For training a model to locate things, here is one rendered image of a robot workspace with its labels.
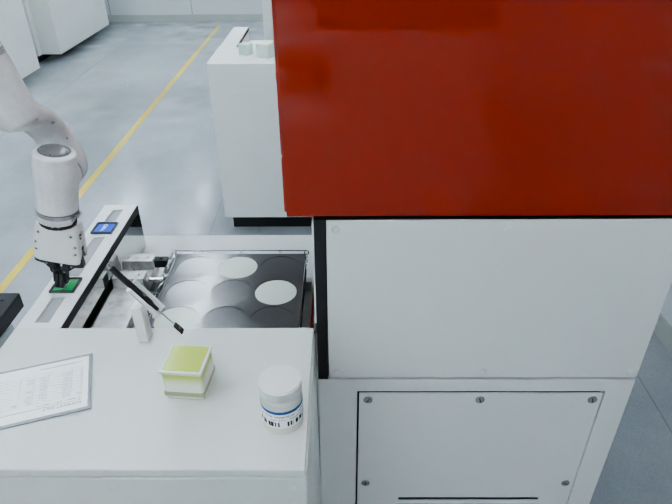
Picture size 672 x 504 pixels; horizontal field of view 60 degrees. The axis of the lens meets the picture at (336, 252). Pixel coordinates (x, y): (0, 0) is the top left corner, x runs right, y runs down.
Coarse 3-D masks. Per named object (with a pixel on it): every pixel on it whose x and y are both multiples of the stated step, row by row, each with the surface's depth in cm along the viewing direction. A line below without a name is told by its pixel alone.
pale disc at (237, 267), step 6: (234, 258) 154; (240, 258) 154; (246, 258) 154; (222, 264) 152; (228, 264) 152; (234, 264) 152; (240, 264) 152; (246, 264) 152; (252, 264) 152; (222, 270) 150; (228, 270) 150; (234, 270) 150; (240, 270) 150; (246, 270) 149; (252, 270) 149; (228, 276) 147; (234, 276) 147; (240, 276) 147; (246, 276) 147
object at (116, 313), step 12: (120, 288) 147; (108, 300) 142; (120, 300) 142; (132, 300) 142; (108, 312) 138; (120, 312) 138; (96, 324) 135; (108, 324) 135; (120, 324) 135; (132, 324) 138
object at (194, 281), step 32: (192, 256) 155; (224, 256) 155; (256, 256) 155; (288, 256) 155; (192, 288) 143; (224, 288) 143; (256, 288) 143; (224, 320) 133; (256, 320) 133; (288, 320) 132
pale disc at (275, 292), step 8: (280, 280) 146; (264, 288) 143; (272, 288) 143; (280, 288) 143; (288, 288) 143; (256, 296) 140; (264, 296) 140; (272, 296) 140; (280, 296) 140; (288, 296) 140; (272, 304) 137
